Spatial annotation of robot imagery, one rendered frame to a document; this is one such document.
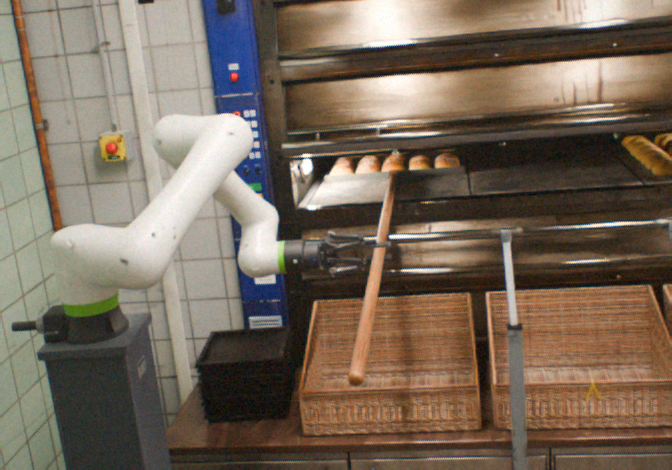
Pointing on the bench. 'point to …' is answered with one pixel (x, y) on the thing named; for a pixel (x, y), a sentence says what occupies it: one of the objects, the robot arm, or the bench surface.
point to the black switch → (225, 3)
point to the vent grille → (265, 321)
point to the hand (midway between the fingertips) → (378, 251)
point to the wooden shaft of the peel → (371, 293)
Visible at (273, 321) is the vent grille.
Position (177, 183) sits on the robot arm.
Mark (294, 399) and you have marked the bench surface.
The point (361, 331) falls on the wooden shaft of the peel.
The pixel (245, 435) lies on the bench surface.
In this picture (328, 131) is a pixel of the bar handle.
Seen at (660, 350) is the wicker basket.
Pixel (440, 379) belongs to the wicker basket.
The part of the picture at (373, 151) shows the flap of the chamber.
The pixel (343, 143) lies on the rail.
